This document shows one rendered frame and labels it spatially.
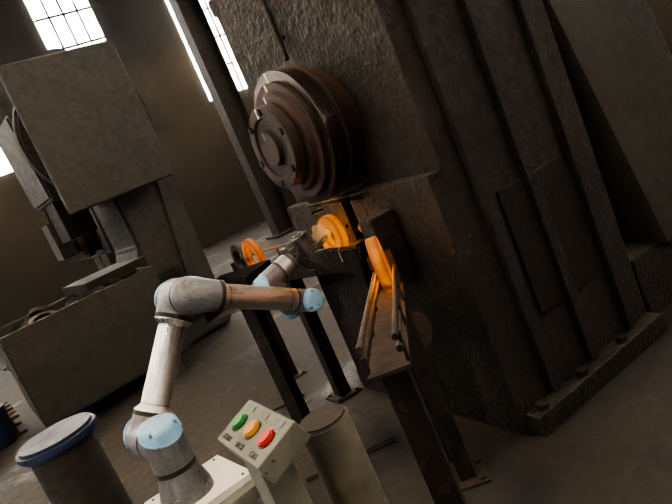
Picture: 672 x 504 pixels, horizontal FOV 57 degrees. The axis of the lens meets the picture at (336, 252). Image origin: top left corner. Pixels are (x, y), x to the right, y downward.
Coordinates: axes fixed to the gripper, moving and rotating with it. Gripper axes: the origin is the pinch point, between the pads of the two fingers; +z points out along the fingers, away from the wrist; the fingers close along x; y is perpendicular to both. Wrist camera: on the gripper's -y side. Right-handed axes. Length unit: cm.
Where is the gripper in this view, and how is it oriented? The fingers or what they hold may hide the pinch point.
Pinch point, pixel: (330, 230)
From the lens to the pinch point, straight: 223.2
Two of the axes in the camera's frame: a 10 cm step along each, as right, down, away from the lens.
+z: 6.6, -6.4, 3.9
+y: -5.8, -7.7, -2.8
